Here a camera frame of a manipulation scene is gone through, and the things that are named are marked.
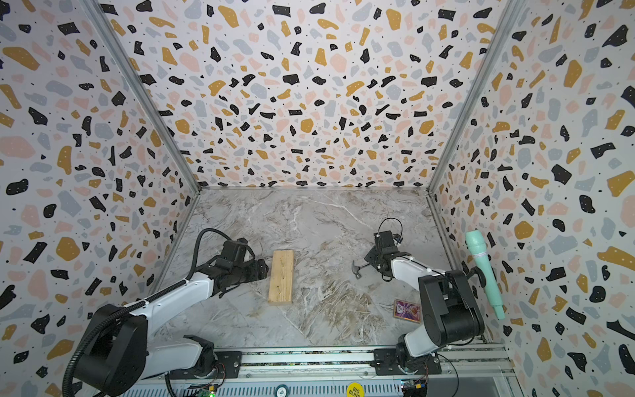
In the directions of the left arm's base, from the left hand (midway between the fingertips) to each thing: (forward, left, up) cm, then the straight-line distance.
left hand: (266, 268), depth 89 cm
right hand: (+6, -42, -3) cm, 42 cm away
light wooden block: (-6, -6, -1) cm, 8 cm away
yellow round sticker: (-36, -30, -5) cm, 47 cm away
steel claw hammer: (+2, -33, -5) cm, 33 cm away
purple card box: (-14, -50, -4) cm, 52 cm away
